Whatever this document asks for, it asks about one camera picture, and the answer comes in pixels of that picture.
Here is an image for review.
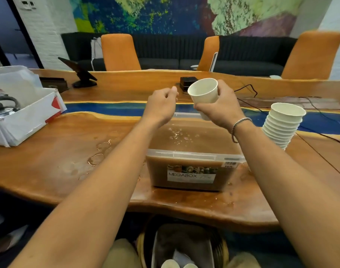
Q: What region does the person's left hand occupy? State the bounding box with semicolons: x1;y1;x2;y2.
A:
141;86;179;129

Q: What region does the person's right hand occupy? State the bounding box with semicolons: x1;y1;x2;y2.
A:
193;79;246;132

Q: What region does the white paper cup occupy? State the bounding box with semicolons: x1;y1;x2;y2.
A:
187;78;219;121

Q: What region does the person's right forearm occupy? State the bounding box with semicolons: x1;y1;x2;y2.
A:
233;119;340;268

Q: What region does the person's left forearm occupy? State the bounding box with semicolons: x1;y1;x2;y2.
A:
8;118;162;268

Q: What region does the small black box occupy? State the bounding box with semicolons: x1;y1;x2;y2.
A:
180;76;198;92

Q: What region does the black sofa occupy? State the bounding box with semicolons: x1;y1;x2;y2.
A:
61;32;298;77

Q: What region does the clear plastic container brown liquid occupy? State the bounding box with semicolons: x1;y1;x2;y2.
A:
146;112;246;192

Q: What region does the orange chair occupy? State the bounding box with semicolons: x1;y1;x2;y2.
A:
281;31;340;80
101;33;142;72
197;36;220;72

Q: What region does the stack of white cups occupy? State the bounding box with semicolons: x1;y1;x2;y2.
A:
261;103;307;151

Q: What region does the black tablet on stand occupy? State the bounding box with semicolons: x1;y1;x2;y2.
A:
58;57;98;89

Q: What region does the dark wooden tray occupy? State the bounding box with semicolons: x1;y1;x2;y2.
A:
39;77;70;93

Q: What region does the clear plastic tub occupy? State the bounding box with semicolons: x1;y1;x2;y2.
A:
151;223;215;268

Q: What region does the woven basket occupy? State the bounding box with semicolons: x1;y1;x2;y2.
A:
136;220;230;268

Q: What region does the white cardboard box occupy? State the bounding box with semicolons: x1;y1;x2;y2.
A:
0;87;67;148

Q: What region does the clear plastic bag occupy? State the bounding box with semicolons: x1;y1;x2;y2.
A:
0;65;43;97

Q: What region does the person's right leg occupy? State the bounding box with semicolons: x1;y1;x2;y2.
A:
227;252;261;268

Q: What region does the person's leg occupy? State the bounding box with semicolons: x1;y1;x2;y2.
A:
102;238;143;268
227;252;261;268

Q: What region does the person's left leg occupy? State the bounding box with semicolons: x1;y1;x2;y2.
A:
102;238;143;268

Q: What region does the silver chain bracelet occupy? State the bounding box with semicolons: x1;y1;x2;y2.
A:
231;117;253;144

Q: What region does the short black cable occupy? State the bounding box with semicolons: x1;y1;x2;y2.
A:
233;84;258;98

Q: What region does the colourful wall mural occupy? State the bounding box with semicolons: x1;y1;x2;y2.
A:
68;0;306;37

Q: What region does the long black cable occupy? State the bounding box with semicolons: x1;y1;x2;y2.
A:
237;96;340;146

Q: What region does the metal kettle black handle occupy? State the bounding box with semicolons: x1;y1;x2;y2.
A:
0;95;21;118

